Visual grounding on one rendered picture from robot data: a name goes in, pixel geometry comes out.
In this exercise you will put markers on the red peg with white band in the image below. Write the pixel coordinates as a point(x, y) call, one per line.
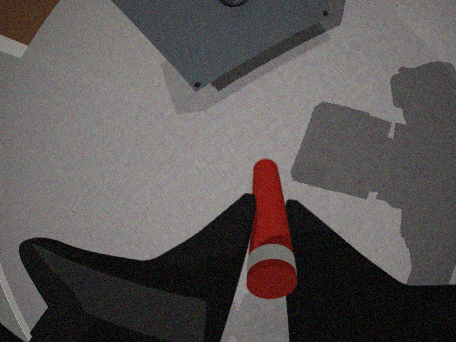
point(271, 271)

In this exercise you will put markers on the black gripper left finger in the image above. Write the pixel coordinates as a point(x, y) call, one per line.
point(184, 295)

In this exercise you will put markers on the grey sloped panel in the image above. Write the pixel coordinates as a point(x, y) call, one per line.
point(204, 39)

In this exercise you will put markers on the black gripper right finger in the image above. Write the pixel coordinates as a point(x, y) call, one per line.
point(341, 296)

